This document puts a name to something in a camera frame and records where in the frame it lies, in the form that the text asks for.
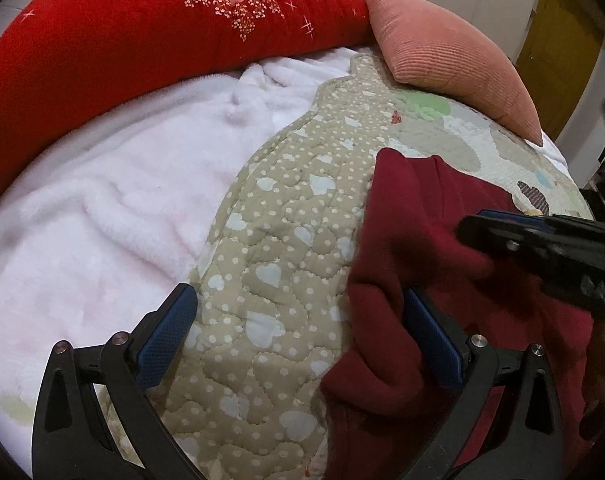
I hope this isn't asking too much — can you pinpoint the person's right hand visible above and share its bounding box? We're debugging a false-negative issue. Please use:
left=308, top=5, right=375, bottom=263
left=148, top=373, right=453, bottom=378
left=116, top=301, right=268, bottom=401
left=581, top=319, right=605, bottom=438

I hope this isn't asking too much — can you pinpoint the pink corduroy pillow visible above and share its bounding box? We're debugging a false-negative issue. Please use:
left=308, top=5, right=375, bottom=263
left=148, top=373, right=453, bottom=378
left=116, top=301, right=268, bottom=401
left=356, top=0, right=543, bottom=145

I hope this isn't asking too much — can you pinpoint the white fleece blanket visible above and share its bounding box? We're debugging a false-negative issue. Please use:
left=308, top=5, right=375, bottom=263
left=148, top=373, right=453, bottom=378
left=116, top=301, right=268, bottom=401
left=0, top=46, right=383, bottom=466

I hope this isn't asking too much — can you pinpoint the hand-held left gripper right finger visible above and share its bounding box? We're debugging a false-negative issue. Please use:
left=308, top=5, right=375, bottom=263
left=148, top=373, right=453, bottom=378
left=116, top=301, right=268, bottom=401
left=402, top=287, right=568, bottom=480

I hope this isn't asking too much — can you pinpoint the wooden door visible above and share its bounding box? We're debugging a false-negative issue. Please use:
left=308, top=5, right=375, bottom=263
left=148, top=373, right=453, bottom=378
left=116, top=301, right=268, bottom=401
left=515, top=0, right=605, bottom=136

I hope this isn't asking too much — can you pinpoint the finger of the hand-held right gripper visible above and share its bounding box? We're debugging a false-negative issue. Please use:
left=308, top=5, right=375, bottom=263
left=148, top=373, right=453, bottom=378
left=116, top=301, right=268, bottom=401
left=475, top=209, right=553, bottom=227
left=455, top=216, right=548, bottom=267

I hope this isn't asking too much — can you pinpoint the quilted patchwork bedspread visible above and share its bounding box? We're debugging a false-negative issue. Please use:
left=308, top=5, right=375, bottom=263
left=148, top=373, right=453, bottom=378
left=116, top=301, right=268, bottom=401
left=102, top=52, right=595, bottom=480

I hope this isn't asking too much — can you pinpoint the red floral blanket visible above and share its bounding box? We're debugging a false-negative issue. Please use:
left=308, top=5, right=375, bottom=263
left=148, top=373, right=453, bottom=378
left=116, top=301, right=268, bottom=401
left=0, top=0, right=370, bottom=216

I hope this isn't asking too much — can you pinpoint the dark red sweater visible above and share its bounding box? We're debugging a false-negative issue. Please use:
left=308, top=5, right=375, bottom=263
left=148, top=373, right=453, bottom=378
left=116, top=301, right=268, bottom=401
left=319, top=147, right=605, bottom=480

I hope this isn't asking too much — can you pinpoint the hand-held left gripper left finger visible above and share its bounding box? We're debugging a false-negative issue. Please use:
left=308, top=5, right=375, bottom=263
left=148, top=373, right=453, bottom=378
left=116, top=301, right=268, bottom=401
left=31, top=283, right=199, bottom=480

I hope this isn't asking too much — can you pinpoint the cluttered shelf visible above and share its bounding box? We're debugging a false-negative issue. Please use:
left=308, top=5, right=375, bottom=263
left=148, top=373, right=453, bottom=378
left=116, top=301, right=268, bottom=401
left=579, top=137, right=605, bottom=221

